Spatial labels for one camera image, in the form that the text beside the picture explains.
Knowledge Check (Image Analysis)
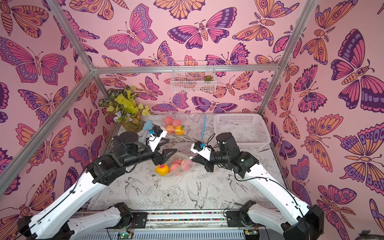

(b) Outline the green printed zip bag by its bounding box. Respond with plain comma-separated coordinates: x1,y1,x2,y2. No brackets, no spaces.
155,152,196,177

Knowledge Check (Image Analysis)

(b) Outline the yellow-orange peach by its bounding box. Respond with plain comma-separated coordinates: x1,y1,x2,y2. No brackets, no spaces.
175,126,185,136

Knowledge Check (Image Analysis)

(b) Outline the clear blue-zipper zip bag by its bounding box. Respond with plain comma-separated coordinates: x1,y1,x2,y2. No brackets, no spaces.
160,113,206,141

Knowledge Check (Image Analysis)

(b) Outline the yellow bell pepper toy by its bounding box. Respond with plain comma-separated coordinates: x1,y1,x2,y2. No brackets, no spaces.
156,164,170,176

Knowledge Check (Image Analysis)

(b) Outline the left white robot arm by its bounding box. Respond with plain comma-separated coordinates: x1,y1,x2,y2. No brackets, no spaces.
18,128,177,238

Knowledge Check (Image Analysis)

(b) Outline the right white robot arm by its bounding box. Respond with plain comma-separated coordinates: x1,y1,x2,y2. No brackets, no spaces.
191,133,325,240

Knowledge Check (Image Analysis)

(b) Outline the white plastic basket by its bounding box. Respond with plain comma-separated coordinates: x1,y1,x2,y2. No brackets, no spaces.
214,113,271,150

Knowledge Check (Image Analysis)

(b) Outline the potted green plant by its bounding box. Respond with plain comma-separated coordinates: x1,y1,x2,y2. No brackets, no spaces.
99,86,151,133

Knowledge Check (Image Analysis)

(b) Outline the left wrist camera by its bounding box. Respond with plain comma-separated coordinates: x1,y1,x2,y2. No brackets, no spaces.
147,125,168,152

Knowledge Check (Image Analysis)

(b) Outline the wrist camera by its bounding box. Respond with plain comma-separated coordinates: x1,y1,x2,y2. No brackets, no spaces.
191,141,212,161
147,125,168,152

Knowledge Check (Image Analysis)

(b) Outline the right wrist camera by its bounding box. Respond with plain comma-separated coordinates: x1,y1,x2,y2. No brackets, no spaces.
191,141,212,161

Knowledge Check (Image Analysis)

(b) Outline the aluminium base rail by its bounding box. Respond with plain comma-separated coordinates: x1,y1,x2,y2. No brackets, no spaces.
59,205,324,240

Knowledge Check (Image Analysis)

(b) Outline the small succulent in wire basket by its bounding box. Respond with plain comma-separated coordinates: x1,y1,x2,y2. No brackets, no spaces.
203,75,214,82

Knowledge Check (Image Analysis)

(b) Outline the white wire wall basket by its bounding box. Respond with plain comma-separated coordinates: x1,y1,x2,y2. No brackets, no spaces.
170,60,217,94

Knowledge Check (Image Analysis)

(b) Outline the aluminium frame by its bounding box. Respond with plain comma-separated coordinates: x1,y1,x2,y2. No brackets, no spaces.
0,0,319,240

